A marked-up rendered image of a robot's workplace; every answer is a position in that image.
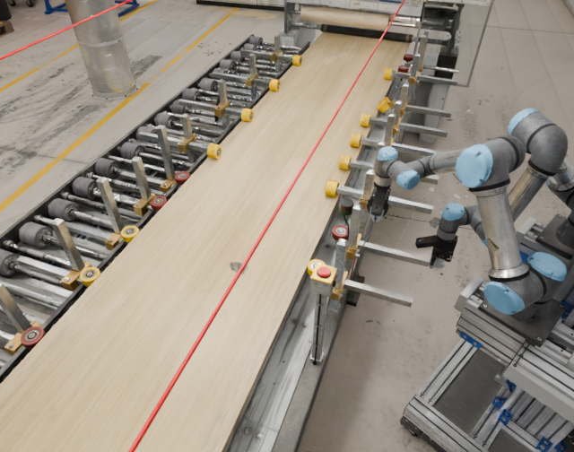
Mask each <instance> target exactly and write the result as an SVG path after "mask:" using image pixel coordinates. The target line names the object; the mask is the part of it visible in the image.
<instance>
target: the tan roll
mask: <svg viewBox="0 0 574 452"><path fill-rule="evenodd" d="M291 13H293V14H300V18H301V20H302V21H309V22H323V23H331V24H338V25H345V26H353V27H361V28H368V29H376V30H386V28H387V26H388V24H389V23H390V22H391V21H390V20H389V19H390V15H388V14H380V13H365V12H356V11H348V10H340V9H332V8H324V7H316V6H307V5H303V6H302V7H301V10H300V11H299V10H291ZM391 25H393V26H400V27H408V28H415V29H418V28H419V24H417V23H409V22H392V23H391Z"/></svg>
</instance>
